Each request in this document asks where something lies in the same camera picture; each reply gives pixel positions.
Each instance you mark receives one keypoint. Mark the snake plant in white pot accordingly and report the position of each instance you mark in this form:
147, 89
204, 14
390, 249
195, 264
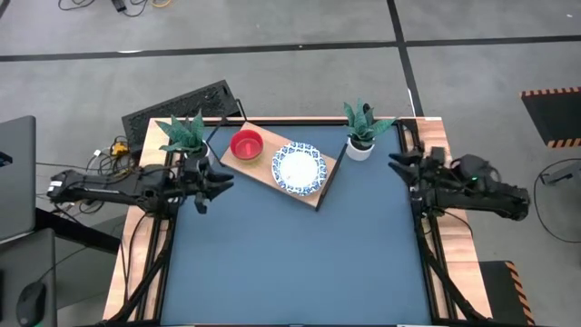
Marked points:
361, 152
184, 134

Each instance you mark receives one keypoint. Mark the orange plastic bowl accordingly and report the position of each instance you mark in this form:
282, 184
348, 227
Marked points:
246, 145

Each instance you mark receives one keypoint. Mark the black computer mouse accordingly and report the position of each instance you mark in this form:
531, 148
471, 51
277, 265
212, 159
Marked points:
31, 303

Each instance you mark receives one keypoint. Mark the grey laptop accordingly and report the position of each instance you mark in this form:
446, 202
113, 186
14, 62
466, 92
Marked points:
18, 181

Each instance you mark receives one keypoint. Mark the yellow power plug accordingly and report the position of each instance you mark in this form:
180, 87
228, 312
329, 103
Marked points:
119, 149

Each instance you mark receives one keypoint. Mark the grey desk top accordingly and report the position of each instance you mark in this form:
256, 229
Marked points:
27, 259

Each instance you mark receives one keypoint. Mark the blue patterned white paper plate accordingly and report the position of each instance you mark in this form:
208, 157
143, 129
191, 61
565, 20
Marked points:
299, 170

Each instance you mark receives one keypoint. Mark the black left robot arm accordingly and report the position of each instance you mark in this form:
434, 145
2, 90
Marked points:
100, 186

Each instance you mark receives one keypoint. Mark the black aluminium table frame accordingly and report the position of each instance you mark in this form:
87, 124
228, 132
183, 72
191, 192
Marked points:
165, 254

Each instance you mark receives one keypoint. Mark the black mat with hazard stripes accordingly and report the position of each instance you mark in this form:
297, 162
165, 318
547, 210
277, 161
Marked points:
499, 290
554, 115

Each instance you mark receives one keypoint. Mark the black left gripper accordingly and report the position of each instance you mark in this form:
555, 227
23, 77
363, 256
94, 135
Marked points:
195, 186

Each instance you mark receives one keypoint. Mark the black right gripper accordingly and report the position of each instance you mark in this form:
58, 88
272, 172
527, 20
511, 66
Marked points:
433, 168

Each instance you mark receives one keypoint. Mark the blue table mat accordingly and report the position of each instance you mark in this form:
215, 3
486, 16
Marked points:
295, 263

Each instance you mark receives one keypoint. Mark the black perforated grille panel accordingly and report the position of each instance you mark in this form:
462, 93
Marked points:
181, 106

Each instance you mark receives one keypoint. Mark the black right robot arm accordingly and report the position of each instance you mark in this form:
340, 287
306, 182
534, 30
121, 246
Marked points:
476, 197

